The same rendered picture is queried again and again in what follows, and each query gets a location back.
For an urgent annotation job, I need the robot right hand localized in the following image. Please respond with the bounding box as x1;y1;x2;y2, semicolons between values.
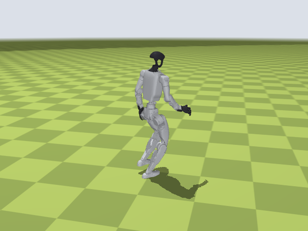
177;105;191;116

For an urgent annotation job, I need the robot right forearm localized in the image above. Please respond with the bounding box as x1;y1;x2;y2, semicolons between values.
169;95;181;111

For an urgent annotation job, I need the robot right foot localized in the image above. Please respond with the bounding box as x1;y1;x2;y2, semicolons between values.
142;170;160;179

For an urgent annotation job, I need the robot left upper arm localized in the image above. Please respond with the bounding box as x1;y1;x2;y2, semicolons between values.
135;70;146;94

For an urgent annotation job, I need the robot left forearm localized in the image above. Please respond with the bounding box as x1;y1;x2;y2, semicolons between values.
135;92;143;109

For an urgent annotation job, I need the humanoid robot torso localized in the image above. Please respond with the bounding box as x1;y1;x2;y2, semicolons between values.
142;69;163;120

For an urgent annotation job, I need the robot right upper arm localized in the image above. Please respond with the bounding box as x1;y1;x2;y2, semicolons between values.
159;74;170;102

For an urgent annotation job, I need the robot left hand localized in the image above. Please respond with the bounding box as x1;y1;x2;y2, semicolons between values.
138;106;144;120

